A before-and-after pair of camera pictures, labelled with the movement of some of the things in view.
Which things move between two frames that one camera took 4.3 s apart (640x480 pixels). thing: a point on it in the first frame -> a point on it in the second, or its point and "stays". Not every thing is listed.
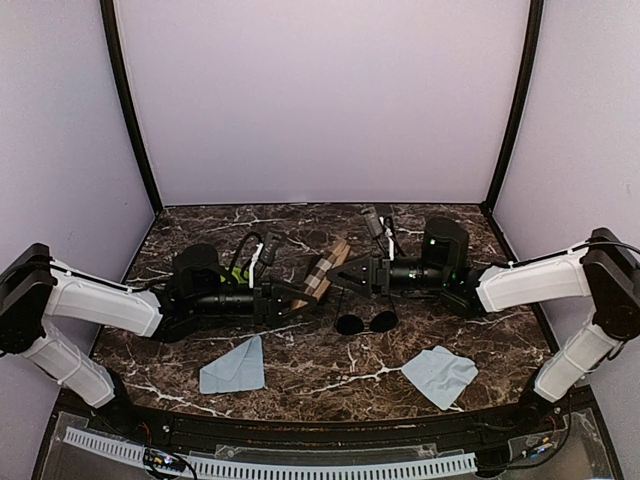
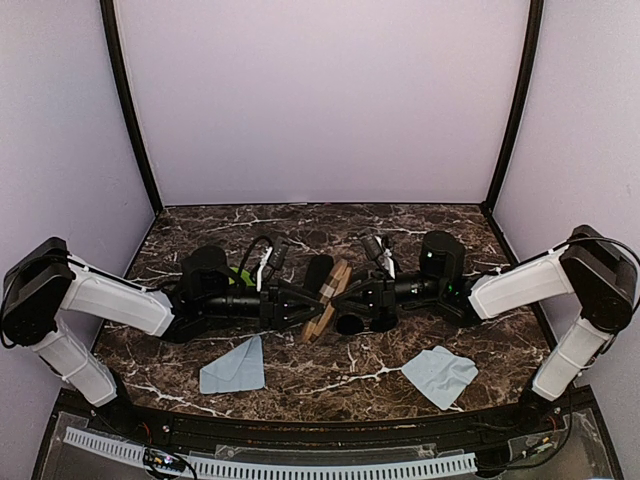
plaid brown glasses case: x=319 y=281 -> x=330 y=289
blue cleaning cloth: x=441 y=375 stays
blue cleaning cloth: x=239 y=369 stays
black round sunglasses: x=381 y=322 stays
